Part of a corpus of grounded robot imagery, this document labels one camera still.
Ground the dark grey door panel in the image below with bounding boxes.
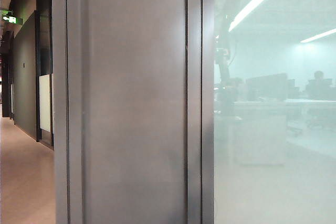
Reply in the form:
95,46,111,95
51,0,188,224

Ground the frosted glass partition pane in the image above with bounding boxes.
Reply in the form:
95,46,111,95
214,0,336,224

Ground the frosted white door pane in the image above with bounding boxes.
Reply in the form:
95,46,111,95
38,73,54,134

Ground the dark framed glass door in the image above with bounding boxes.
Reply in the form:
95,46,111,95
34,0,55,148

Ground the green illuminated exit sign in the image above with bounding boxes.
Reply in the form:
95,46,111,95
2,10,24,25

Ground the dark metal partition frame post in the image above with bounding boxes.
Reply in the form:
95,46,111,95
186,0,216,224

